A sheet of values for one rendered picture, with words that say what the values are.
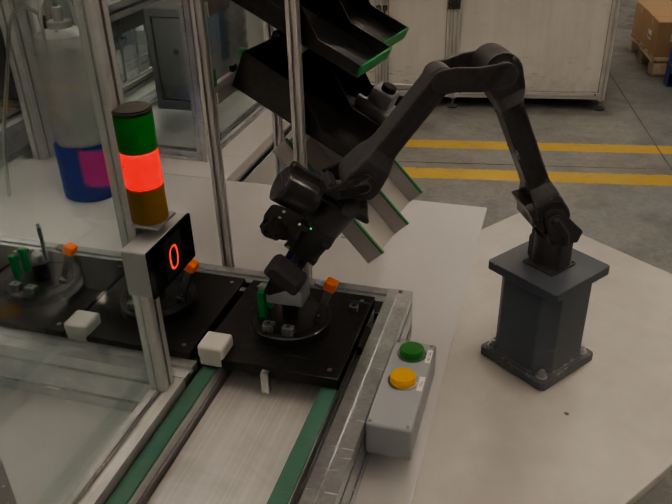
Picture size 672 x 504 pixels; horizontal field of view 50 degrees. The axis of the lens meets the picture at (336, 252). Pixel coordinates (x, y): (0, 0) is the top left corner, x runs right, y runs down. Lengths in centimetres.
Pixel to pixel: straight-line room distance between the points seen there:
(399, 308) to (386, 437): 30
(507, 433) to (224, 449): 45
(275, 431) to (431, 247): 72
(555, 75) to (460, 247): 362
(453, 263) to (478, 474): 62
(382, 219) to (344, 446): 58
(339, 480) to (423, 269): 72
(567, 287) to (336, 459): 47
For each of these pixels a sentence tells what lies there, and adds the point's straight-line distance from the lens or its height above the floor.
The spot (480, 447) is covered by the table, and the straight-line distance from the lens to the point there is 121.
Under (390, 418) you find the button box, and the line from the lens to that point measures 110.
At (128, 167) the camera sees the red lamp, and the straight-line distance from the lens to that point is 97.
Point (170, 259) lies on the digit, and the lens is 103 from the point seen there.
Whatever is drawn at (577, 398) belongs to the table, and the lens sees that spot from 133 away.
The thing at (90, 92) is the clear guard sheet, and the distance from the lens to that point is 94.
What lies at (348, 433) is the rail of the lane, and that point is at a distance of 108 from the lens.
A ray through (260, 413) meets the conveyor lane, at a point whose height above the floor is 92.
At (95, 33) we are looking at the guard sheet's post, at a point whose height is 151.
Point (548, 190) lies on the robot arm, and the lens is 119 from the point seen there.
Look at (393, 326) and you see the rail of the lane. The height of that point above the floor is 96.
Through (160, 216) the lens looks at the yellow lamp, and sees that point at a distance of 100.
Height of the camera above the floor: 171
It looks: 30 degrees down
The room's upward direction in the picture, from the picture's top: 2 degrees counter-clockwise
